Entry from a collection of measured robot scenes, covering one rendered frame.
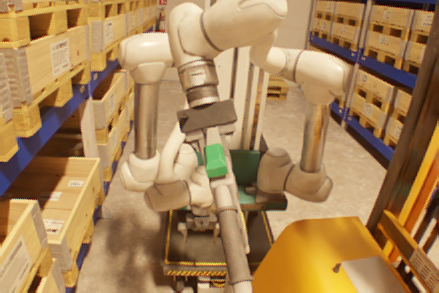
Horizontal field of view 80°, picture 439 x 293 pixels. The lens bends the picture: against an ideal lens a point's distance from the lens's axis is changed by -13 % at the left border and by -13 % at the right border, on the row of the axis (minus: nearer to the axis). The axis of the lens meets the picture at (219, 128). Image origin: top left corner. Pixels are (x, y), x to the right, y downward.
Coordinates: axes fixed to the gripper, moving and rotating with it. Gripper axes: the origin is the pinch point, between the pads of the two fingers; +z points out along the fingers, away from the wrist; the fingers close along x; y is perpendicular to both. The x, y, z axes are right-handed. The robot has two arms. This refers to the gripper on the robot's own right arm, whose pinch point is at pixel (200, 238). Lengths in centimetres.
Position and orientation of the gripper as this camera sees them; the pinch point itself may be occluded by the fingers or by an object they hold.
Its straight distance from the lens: 142.8
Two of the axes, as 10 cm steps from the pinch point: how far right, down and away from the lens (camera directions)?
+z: -0.8, 9.1, 4.1
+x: -10.0, -0.4, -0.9
